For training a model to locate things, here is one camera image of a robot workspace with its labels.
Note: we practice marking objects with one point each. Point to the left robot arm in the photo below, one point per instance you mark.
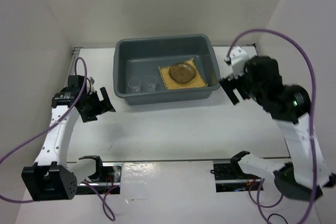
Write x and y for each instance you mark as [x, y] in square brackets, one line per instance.
[49, 177]

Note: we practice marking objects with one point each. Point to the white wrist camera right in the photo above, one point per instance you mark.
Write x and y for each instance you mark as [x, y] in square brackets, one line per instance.
[237, 59]

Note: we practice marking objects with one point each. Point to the bamboo mat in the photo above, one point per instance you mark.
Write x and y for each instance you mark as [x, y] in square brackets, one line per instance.
[182, 75]

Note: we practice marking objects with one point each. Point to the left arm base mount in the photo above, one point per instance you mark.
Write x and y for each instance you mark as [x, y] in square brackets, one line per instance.
[110, 177]

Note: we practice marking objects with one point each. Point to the clear plate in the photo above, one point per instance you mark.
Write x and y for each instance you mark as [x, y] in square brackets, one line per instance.
[183, 72]

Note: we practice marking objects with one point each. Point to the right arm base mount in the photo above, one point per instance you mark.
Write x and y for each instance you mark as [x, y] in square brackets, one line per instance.
[226, 181]

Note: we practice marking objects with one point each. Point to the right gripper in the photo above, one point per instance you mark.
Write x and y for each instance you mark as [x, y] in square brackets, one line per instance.
[229, 84]

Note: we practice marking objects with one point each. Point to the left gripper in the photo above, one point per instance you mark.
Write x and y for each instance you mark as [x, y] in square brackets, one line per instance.
[102, 106]

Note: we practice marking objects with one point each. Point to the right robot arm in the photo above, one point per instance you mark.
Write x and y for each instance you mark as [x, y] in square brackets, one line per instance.
[302, 178]

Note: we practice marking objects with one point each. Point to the grey plastic bin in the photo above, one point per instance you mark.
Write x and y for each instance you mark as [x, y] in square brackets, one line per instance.
[142, 57]

